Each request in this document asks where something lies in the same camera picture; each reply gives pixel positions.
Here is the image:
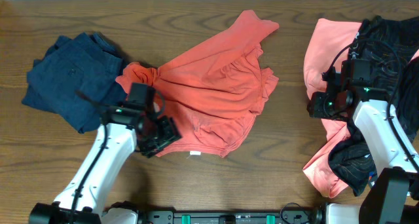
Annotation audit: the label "orange red t-shirt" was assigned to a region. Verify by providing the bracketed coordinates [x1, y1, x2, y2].
[116, 10, 279, 157]

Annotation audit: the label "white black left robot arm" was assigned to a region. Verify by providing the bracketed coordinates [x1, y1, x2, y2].
[28, 105, 181, 224]

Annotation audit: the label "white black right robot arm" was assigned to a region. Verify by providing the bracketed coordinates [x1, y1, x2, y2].
[308, 71, 418, 223]

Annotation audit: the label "light salmon pink shirt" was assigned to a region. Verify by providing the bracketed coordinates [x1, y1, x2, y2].
[302, 18, 362, 198]

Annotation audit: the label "black patterned shirt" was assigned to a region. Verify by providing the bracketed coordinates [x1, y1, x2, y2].
[328, 16, 418, 196]

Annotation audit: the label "folded navy blue pants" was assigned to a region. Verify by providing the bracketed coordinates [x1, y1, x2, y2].
[22, 33, 127, 134]

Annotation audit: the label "black base rail green buttons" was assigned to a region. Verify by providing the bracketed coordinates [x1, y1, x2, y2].
[138, 208, 326, 224]

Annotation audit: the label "black coiled base cable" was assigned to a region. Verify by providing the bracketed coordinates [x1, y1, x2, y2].
[279, 202, 315, 224]

